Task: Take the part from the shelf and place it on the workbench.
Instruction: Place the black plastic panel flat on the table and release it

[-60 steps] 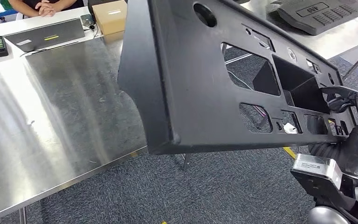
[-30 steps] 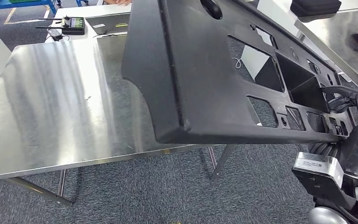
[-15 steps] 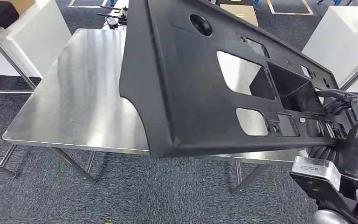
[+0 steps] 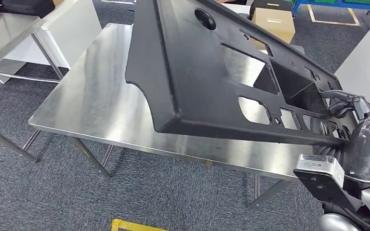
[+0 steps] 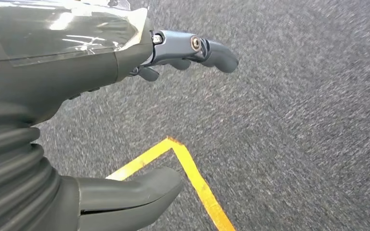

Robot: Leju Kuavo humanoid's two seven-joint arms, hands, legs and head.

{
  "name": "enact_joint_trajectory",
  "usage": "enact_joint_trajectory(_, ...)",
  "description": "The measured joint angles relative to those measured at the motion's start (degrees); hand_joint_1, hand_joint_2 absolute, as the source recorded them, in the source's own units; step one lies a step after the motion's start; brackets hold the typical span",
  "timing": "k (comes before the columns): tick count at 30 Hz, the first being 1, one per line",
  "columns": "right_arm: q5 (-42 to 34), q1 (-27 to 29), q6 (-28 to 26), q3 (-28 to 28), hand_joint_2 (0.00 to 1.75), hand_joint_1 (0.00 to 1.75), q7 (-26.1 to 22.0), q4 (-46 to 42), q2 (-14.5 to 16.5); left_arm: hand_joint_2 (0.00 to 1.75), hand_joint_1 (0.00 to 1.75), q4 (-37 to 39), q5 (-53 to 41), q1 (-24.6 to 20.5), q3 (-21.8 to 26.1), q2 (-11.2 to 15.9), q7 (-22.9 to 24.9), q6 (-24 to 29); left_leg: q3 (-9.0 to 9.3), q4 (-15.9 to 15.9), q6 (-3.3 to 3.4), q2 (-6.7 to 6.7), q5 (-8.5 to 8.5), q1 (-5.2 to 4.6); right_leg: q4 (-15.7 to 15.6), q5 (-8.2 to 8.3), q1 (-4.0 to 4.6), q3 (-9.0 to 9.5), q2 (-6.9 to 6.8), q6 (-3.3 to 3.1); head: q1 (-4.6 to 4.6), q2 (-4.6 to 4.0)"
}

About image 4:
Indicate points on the white panel cabinet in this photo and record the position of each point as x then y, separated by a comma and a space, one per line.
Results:
367, 63

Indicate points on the blue rack with green crates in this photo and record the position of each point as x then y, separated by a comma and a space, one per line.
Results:
331, 6

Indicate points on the black rounded slab part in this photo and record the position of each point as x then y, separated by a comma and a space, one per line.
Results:
28, 8

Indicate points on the green plastic crate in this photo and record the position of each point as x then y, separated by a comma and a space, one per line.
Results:
360, 1
323, 1

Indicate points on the stainless steel workbench table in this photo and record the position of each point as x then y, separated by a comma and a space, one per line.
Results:
92, 95

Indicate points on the black plastic panel part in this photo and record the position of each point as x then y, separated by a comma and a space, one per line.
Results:
188, 79

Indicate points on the pale yellow floor tape square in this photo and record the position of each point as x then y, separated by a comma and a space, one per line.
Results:
331, 23

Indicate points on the tan cardboard box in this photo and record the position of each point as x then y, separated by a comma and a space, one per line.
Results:
274, 24

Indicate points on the white desk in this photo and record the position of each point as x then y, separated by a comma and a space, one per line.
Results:
236, 9

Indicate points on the person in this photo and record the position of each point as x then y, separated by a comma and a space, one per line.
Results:
236, 2

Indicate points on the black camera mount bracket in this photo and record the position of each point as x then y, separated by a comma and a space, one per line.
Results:
322, 189

